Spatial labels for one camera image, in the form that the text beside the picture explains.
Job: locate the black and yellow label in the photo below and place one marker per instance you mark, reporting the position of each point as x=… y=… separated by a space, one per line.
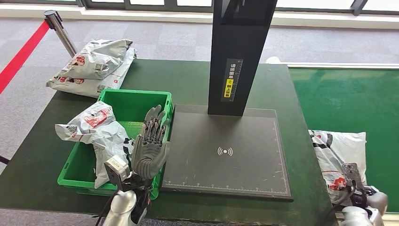
x=231 y=85

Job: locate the red barrier belt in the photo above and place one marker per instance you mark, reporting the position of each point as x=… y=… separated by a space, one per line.
x=21 y=56

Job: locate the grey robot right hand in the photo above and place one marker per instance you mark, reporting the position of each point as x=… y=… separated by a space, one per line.
x=377 y=201

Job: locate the green plastic crate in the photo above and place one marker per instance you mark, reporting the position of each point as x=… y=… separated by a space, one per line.
x=131 y=106

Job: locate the black scanner base plate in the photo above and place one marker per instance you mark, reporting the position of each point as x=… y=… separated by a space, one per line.
x=218 y=174

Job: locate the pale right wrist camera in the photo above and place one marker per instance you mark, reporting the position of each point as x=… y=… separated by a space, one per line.
x=350 y=173

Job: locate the green conveyor belt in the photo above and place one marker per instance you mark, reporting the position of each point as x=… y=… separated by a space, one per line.
x=343 y=99

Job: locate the black scanner column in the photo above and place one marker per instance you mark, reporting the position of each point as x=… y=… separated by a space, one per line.
x=224 y=46

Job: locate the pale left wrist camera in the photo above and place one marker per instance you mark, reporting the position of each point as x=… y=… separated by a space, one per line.
x=117 y=168

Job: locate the dark window frame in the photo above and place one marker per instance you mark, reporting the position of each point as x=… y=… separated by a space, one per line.
x=106 y=3

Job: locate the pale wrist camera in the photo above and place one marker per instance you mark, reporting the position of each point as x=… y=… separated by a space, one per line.
x=117 y=168
x=350 y=173

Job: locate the metal stanchion post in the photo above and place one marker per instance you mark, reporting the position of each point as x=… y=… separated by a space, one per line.
x=62 y=34

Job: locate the glossy black scanner screen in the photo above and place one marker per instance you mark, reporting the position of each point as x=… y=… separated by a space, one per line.
x=244 y=11

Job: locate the grey courier parcel bag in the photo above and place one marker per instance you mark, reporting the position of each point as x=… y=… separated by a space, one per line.
x=103 y=137
x=336 y=149
x=99 y=59
x=90 y=87

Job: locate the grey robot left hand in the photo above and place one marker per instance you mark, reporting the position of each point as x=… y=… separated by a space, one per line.
x=149 y=156

